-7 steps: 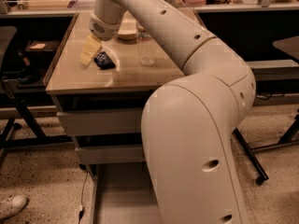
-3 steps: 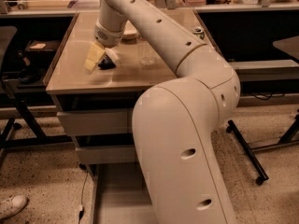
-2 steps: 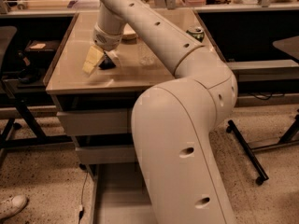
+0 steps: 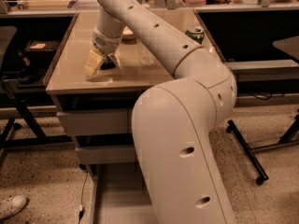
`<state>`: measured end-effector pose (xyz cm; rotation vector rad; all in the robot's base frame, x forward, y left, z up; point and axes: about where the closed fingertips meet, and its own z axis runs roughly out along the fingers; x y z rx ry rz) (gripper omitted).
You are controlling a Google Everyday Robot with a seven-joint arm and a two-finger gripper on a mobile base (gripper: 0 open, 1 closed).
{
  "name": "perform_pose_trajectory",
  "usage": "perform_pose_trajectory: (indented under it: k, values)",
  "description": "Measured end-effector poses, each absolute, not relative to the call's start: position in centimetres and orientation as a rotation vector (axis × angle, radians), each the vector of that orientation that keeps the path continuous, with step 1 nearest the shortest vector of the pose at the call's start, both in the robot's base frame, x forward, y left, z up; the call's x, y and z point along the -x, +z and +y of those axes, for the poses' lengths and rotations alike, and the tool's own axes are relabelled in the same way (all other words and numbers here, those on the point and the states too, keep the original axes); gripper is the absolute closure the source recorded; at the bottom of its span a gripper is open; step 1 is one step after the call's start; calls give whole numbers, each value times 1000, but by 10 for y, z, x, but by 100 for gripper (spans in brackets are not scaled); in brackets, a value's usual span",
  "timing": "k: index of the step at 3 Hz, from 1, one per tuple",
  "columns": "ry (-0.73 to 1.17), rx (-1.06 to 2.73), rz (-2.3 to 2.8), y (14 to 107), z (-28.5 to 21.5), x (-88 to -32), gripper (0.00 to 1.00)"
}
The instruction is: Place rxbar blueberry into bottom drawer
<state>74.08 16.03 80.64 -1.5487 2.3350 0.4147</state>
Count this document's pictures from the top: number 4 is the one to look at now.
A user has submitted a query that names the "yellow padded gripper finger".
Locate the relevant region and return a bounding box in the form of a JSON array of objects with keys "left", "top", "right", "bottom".
[
  {"left": 108, "top": 54, "right": 119, "bottom": 68},
  {"left": 84, "top": 49, "right": 104, "bottom": 78}
]

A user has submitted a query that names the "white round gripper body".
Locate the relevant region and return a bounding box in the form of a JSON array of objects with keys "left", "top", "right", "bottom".
[{"left": 92, "top": 28, "right": 121, "bottom": 54}]

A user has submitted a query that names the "dark blue rxbar wrapper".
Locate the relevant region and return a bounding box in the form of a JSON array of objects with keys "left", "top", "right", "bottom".
[{"left": 100, "top": 55, "right": 116, "bottom": 70}]

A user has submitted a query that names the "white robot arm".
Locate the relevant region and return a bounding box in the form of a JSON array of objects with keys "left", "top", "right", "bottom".
[{"left": 93, "top": 0, "right": 236, "bottom": 224}]

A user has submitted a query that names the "grey drawer cabinet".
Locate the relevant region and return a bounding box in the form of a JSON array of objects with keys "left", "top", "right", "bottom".
[{"left": 42, "top": 8, "right": 235, "bottom": 181}]

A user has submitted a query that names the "grey top drawer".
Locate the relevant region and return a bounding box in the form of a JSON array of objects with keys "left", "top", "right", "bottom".
[{"left": 57, "top": 108, "right": 132, "bottom": 136}]

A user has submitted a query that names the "grey middle drawer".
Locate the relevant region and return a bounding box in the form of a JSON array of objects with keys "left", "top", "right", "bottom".
[{"left": 75, "top": 145, "right": 136, "bottom": 165}]

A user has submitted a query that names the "grey open bottom drawer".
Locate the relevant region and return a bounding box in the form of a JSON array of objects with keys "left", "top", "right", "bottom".
[{"left": 90, "top": 162, "right": 158, "bottom": 224}]

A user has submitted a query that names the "white paper bowl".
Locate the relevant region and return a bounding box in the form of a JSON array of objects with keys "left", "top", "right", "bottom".
[{"left": 122, "top": 27, "right": 136, "bottom": 41}]

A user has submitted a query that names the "black box with note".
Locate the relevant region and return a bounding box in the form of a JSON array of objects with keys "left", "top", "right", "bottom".
[{"left": 25, "top": 40, "right": 60, "bottom": 52}]

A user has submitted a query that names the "black shoe on shelf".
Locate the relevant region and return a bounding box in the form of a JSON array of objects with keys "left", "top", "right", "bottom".
[{"left": 18, "top": 51, "right": 40, "bottom": 84}]

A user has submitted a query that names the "green soda can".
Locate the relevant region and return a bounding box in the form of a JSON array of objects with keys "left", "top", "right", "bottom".
[{"left": 185, "top": 26, "right": 205, "bottom": 44}]

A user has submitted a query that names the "white sneaker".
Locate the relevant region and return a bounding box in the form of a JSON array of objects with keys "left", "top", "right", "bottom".
[{"left": 0, "top": 195, "right": 28, "bottom": 220}]

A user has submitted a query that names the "black wheeled stand base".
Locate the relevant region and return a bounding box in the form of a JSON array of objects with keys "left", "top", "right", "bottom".
[{"left": 226, "top": 114, "right": 299, "bottom": 186}]

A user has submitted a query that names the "black table leg frame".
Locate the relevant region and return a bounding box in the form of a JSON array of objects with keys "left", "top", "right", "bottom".
[{"left": 0, "top": 77, "right": 75, "bottom": 170}]

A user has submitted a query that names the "black floor cable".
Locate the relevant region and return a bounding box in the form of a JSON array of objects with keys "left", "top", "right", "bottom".
[{"left": 78, "top": 171, "right": 90, "bottom": 224}]

